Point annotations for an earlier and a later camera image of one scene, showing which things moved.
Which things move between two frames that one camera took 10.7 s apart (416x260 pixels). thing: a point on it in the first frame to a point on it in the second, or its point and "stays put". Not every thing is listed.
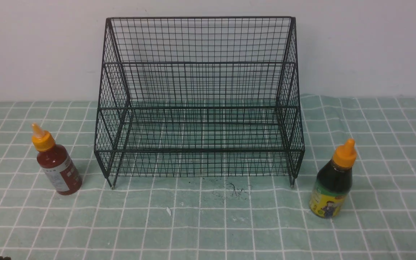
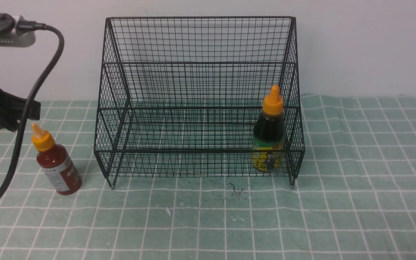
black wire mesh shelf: x=200 y=97 stays put
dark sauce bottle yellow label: x=334 y=182 to x=269 y=134
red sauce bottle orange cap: x=56 y=161 stays put
